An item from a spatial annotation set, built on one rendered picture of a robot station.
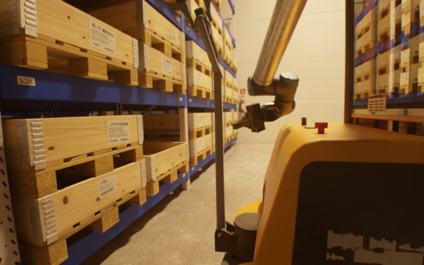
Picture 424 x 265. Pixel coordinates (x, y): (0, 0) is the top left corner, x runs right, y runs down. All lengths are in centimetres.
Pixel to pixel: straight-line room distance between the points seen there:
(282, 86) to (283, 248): 66
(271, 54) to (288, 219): 55
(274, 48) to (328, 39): 615
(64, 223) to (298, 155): 109
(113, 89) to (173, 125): 137
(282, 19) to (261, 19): 629
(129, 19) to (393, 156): 186
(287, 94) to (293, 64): 561
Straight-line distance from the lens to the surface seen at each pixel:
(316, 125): 72
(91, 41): 141
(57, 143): 118
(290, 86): 103
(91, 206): 136
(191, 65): 275
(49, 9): 129
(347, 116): 133
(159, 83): 209
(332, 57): 684
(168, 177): 214
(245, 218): 112
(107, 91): 151
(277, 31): 76
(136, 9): 196
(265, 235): 67
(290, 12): 72
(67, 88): 132
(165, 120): 283
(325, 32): 698
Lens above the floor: 96
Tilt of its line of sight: 5 degrees down
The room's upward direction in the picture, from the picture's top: 1 degrees counter-clockwise
